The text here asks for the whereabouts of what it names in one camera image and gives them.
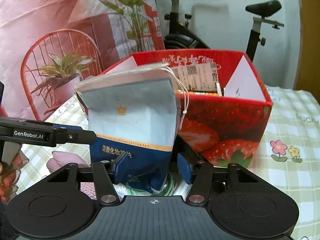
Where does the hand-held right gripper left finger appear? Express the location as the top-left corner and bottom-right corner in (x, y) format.
(46, 152), (130, 205)

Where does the green cable coil packet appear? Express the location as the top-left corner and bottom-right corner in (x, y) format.
(117, 172), (188, 198)

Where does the blue white cotton pad bag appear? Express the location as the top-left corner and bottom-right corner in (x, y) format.
(74, 64), (189, 194)

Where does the wooden door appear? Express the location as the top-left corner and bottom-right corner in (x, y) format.
(294, 0), (320, 90)

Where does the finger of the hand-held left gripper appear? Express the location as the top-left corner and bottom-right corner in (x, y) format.
(52, 123), (97, 146)

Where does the black exercise bike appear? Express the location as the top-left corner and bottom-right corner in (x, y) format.
(150, 0), (285, 63)

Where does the person's left hand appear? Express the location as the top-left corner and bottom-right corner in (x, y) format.
(0, 154), (24, 203)

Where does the pink printed backdrop cloth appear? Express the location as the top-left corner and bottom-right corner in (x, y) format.
(0, 0), (166, 121)

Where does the green checked rabbit cloth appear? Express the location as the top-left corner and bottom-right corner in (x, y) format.
(19, 84), (320, 240)

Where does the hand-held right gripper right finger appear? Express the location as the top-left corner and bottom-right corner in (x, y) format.
(177, 153), (254, 205)

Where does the red strawberry print box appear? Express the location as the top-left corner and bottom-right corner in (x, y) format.
(96, 49), (273, 169)

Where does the pink knitted towel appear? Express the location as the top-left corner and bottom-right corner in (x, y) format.
(46, 150), (97, 200)

